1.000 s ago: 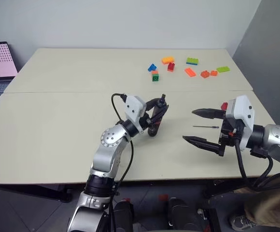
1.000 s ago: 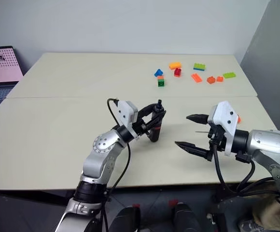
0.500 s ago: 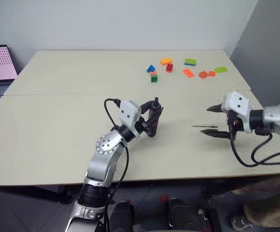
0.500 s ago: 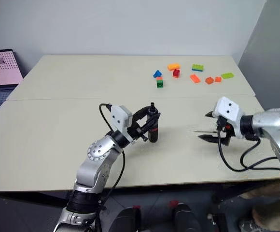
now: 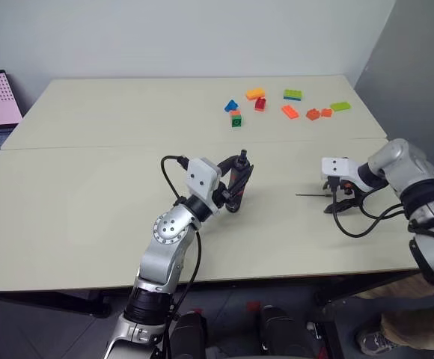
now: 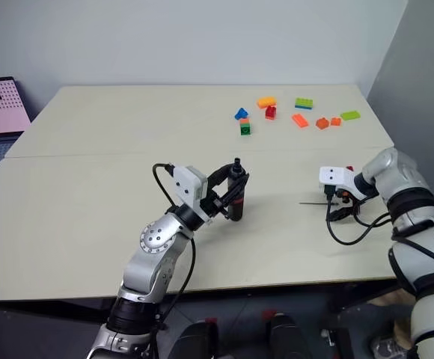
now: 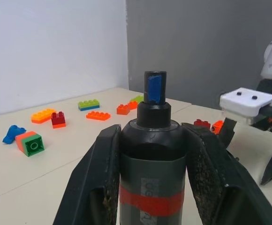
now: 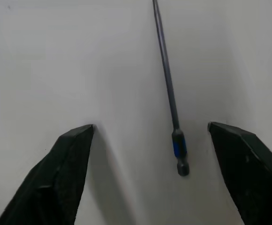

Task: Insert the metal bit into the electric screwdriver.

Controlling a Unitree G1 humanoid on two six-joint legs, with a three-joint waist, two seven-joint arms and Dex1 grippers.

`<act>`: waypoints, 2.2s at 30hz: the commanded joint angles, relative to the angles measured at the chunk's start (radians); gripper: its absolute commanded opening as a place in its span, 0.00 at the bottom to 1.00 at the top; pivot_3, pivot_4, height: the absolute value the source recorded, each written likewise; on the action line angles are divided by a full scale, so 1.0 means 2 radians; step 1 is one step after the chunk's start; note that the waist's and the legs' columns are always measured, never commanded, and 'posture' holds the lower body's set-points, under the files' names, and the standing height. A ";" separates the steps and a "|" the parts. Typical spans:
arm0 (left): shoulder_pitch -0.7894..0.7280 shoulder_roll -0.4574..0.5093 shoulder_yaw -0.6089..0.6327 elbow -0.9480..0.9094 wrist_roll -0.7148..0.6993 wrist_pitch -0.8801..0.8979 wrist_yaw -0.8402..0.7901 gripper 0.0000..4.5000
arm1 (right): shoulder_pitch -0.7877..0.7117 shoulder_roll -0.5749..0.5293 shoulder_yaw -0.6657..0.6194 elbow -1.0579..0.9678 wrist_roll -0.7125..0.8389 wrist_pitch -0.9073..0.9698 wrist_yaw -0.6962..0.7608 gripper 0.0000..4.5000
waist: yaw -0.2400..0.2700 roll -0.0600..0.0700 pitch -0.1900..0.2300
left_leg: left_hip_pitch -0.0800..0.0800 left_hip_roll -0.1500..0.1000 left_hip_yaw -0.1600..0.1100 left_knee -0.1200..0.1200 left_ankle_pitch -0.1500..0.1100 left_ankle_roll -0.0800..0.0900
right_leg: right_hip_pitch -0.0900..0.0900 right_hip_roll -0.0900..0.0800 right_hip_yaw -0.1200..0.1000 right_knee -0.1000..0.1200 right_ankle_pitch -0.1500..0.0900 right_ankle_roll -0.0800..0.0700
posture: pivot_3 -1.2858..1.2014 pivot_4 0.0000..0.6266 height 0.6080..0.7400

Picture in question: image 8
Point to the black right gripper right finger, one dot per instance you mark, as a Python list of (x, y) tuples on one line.
[(248, 173)]

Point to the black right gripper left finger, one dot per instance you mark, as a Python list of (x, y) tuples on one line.
[(56, 182)]

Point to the long metal bit blue band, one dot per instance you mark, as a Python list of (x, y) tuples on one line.
[(179, 150)]

